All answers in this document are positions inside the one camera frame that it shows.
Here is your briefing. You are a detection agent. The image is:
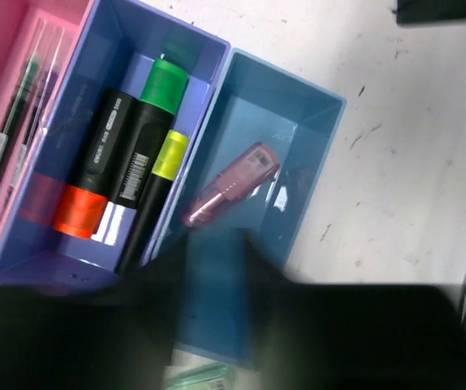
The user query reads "light blue storage bin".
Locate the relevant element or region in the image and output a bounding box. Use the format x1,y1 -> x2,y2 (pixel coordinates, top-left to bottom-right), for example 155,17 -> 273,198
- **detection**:
149,49 -> 346,366

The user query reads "pink correction tape case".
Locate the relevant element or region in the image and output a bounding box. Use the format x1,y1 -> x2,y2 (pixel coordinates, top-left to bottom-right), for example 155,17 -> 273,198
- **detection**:
182,142 -> 279,228

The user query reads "orange highlighter marker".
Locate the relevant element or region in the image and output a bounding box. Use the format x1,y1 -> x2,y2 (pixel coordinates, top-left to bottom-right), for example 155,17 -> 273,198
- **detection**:
53,89 -> 136,238

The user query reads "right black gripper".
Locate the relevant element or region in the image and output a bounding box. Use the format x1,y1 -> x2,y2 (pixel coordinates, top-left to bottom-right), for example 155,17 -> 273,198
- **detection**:
395,0 -> 466,25

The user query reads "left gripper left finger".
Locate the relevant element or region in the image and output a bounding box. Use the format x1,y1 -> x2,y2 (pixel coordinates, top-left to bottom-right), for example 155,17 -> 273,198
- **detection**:
0,236 -> 188,389

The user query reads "pink storage bin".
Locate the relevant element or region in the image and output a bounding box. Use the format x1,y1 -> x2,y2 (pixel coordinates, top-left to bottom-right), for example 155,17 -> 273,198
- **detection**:
0,1 -> 93,236

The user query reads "dark blue storage bin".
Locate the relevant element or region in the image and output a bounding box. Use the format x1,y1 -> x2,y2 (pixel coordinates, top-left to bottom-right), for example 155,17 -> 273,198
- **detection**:
0,1 -> 231,290

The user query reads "yellow highlighter marker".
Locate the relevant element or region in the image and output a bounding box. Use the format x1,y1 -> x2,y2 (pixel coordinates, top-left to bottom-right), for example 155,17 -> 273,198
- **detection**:
114,130 -> 189,275

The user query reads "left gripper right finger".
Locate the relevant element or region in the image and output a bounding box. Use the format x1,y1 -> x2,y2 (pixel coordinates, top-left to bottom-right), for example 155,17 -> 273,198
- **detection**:
244,237 -> 466,389

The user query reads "green correction tape case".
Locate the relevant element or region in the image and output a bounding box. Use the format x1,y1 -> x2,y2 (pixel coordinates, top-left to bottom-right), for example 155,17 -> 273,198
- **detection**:
163,363 -> 232,390

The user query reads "green capped black pen refill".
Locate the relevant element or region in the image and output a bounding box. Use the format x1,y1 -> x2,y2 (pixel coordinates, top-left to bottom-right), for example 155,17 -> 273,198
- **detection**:
0,55 -> 41,178

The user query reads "green highlighter marker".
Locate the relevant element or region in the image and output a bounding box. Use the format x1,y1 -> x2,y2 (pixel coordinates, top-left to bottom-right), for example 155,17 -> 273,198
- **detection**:
106,58 -> 190,210

